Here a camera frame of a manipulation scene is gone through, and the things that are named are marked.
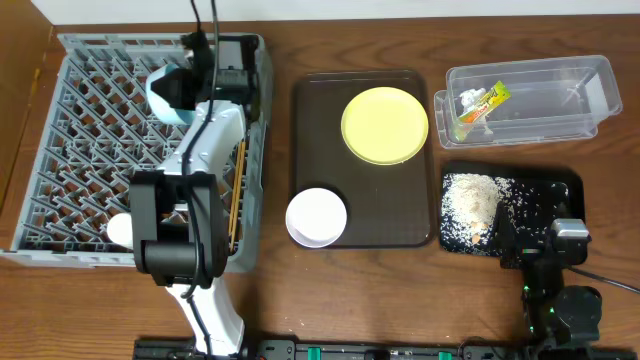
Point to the white pink bowl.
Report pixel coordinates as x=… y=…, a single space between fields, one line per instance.
x=316 y=218

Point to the white tissue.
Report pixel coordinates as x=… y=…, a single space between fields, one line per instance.
x=467 y=101

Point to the wooden chopstick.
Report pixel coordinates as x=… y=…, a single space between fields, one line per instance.
x=239 y=169
x=233 y=244

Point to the dark brown serving tray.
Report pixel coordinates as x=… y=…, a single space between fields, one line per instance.
x=387 y=206

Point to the clear plastic waste bin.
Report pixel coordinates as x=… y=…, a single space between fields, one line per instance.
x=553 y=99

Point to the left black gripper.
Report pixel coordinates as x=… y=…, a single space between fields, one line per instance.
x=176 y=87

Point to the light blue bowl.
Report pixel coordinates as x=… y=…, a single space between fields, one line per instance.
x=160 y=107

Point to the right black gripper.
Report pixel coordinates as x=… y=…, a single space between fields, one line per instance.
x=526 y=253

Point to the yellow round plate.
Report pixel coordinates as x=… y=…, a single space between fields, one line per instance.
x=384 y=126

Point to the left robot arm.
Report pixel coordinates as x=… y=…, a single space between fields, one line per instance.
x=181 y=231

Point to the small white cup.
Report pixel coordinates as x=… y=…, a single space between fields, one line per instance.
x=120 y=230

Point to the black food waste tray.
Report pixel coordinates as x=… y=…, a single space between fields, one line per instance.
x=564 y=175

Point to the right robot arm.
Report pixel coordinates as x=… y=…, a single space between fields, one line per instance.
x=563 y=320

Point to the green snack wrapper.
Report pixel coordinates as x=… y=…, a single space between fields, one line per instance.
x=494 y=97

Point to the grey plastic dish rack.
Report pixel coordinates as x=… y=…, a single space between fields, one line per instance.
x=99 y=131

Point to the rice food waste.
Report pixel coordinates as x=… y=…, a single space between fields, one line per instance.
x=469 y=204

